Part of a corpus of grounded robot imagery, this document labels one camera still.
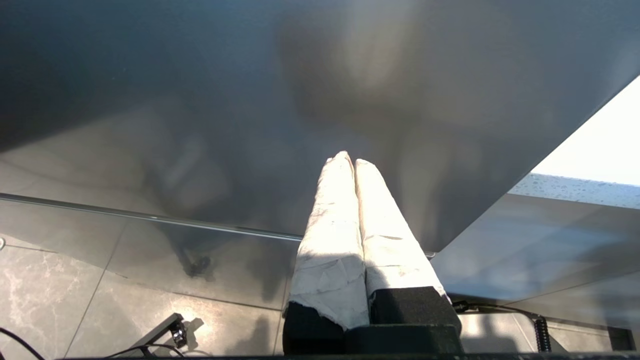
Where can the small black block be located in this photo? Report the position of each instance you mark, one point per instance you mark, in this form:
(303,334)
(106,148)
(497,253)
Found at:
(621,338)

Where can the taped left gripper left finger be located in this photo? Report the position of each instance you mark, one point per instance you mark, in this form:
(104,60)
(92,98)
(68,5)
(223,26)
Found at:
(330,260)

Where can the base cabinet front panel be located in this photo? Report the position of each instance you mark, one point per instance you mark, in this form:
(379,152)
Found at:
(540,250)

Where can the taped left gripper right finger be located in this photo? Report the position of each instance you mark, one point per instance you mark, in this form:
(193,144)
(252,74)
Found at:
(395,250)

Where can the tall cabinet unit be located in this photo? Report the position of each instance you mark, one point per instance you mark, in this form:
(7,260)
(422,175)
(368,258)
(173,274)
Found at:
(200,100)

